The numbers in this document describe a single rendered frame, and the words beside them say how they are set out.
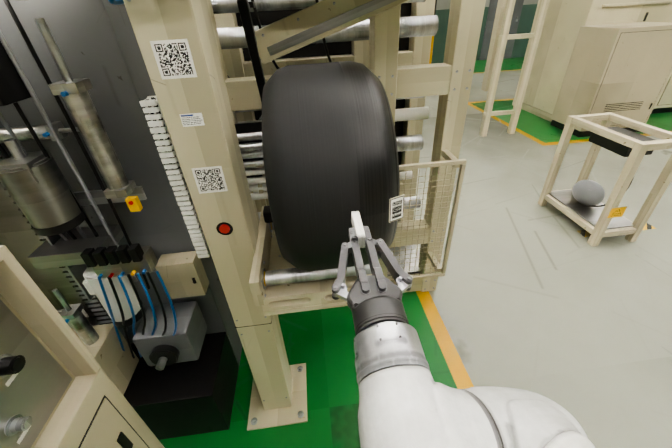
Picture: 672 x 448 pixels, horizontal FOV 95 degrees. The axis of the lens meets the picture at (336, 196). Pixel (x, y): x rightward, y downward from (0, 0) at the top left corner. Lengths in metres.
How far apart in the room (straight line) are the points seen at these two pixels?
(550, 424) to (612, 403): 1.63
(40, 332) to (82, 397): 0.17
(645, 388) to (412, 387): 1.89
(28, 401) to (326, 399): 1.18
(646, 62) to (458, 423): 5.08
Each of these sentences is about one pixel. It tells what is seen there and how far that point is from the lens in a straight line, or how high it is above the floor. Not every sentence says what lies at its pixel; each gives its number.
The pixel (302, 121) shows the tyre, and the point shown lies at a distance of 0.66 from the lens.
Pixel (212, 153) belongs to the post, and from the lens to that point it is 0.83.
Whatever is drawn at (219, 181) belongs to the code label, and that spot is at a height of 1.21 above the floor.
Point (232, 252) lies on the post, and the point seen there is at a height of 0.97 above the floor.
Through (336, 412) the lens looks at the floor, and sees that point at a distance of 1.73.
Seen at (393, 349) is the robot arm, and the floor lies 1.24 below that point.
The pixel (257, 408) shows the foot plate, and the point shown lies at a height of 0.01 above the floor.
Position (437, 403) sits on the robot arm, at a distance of 0.40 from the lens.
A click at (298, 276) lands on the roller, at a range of 0.95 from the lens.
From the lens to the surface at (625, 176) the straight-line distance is 2.70.
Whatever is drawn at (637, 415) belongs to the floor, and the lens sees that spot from 2.12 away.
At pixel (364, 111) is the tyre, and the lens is 0.67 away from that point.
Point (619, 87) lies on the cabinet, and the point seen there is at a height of 0.61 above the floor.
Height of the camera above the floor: 1.59
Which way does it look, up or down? 31 degrees down
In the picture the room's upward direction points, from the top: 3 degrees counter-clockwise
